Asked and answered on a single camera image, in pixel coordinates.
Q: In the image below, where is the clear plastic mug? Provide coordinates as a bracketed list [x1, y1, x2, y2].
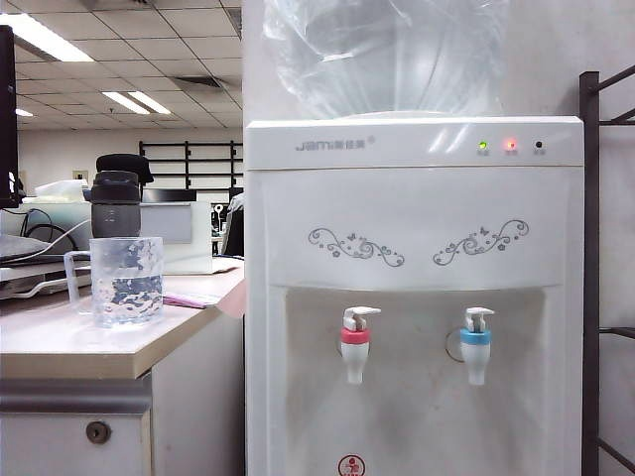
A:
[63, 236, 165, 328]

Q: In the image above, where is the white water dispenser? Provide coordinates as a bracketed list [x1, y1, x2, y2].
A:
[242, 116, 586, 476]

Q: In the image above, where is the red hot water tap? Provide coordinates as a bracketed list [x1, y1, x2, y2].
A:
[339, 305, 382, 386]

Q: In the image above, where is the white desk partition panel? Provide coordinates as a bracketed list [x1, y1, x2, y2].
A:
[140, 200, 214, 276]

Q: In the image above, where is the plastic-covered water jug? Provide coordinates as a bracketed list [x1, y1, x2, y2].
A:
[261, 0, 507, 120]

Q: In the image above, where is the blue cold water tap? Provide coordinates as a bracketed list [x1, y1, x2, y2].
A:
[459, 305, 496, 387]

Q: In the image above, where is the frosted desk partition panel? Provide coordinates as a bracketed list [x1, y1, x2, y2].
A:
[19, 200, 95, 240]

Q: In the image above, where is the chair with grey jacket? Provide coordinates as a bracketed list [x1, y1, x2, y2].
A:
[220, 191, 245, 258]

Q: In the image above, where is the pink packet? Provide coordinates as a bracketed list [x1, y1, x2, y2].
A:
[162, 292, 220, 309]

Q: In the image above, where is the ceiling air vent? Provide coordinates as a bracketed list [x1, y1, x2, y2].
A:
[173, 74, 229, 93]

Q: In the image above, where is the grey bottle with black lid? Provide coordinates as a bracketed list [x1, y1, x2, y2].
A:
[90, 170, 145, 240]

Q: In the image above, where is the black chair headrest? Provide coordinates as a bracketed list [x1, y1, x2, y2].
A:
[95, 153, 155, 185]

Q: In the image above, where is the twin fluorescent ceiling light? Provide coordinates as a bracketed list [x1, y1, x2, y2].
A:
[101, 90, 173, 116]

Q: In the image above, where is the white foam box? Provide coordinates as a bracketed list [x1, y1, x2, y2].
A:
[34, 179, 95, 204]

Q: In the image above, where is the dark metal shelf rack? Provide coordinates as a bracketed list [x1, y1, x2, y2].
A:
[578, 63, 635, 476]

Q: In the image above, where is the white laptop stand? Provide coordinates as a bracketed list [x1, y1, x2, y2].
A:
[0, 257, 93, 300]

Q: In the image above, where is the round cabinet lock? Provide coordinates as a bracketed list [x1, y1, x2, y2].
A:
[84, 420, 112, 445]

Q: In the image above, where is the grey felt laptop sleeve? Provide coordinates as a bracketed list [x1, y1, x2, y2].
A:
[0, 234, 51, 263]

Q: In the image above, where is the black computer monitor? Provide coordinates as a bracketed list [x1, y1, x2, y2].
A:
[0, 24, 22, 209]

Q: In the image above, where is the long fluorescent ceiling light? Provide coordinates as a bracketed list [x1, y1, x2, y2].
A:
[0, 12, 95, 63]

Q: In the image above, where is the black wall shelf rack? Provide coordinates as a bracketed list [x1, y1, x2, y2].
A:
[138, 140, 245, 190]

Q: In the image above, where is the white charging cable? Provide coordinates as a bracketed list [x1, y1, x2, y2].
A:
[19, 219, 93, 263]

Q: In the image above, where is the black monitor cable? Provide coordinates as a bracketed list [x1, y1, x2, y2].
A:
[22, 207, 80, 252]

